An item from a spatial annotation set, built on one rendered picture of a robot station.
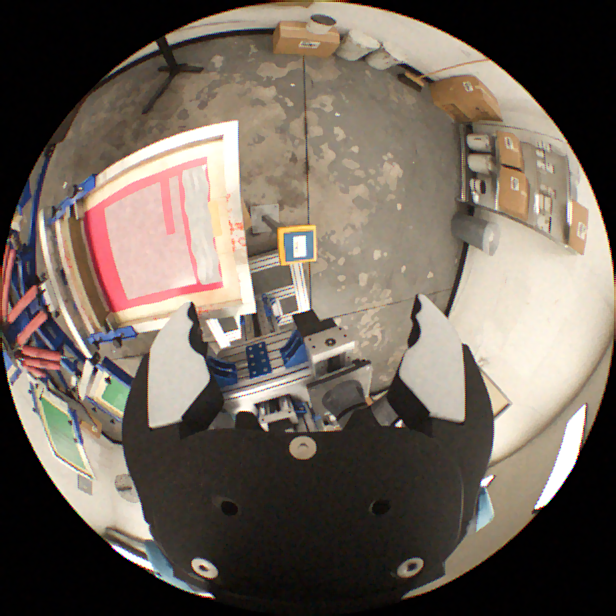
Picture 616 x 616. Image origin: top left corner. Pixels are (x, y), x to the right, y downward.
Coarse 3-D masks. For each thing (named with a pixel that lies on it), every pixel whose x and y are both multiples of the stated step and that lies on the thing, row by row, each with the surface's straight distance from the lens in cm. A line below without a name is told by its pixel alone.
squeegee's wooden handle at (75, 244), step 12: (72, 216) 81; (72, 228) 80; (72, 240) 79; (72, 252) 78; (84, 252) 82; (72, 264) 80; (84, 264) 81; (84, 276) 80; (84, 288) 79; (84, 300) 81; (96, 300) 82; (96, 312) 81; (96, 324) 83
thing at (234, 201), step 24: (168, 144) 63; (192, 144) 63; (120, 168) 70; (240, 192) 55; (240, 216) 55; (240, 240) 56; (240, 264) 58; (72, 288) 97; (240, 288) 60; (216, 312) 65; (240, 312) 64
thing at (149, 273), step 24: (168, 240) 64; (96, 264) 84; (120, 264) 76; (144, 264) 70; (168, 264) 66; (192, 264) 64; (120, 288) 80; (144, 288) 74; (168, 288) 69; (192, 288) 67; (216, 288) 65
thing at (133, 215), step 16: (192, 160) 62; (160, 176) 65; (176, 176) 63; (208, 176) 60; (128, 192) 71; (144, 192) 67; (160, 192) 64; (176, 192) 62; (208, 192) 59; (96, 208) 81; (112, 208) 75; (128, 208) 71; (144, 208) 67; (160, 208) 64; (176, 208) 62; (96, 224) 81; (112, 224) 75; (128, 224) 71; (144, 224) 67; (160, 224) 64; (176, 224) 62; (96, 240) 82; (112, 240) 76; (128, 240) 72; (144, 240) 68; (96, 256) 83
